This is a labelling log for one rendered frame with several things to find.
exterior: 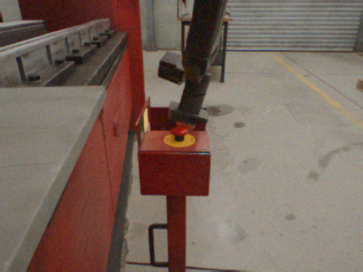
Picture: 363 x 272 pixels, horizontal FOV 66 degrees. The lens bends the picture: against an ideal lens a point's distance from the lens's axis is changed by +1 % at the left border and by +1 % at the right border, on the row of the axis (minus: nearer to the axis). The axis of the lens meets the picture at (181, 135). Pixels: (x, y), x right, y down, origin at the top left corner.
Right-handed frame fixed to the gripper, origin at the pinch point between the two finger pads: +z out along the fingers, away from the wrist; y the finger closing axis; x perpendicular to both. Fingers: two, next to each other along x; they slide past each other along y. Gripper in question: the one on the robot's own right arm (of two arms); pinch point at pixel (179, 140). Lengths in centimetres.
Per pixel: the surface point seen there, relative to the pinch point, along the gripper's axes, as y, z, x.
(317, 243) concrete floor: -83, 53, -34
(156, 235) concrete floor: -7, 74, -37
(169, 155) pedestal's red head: 2.8, -3.6, 15.3
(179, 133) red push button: 1.7, -7.4, 11.9
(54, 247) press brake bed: 18.1, 7.3, 34.3
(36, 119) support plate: 14, -25, 52
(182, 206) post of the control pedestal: -5.1, 14.8, 8.3
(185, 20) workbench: 4, -8, -346
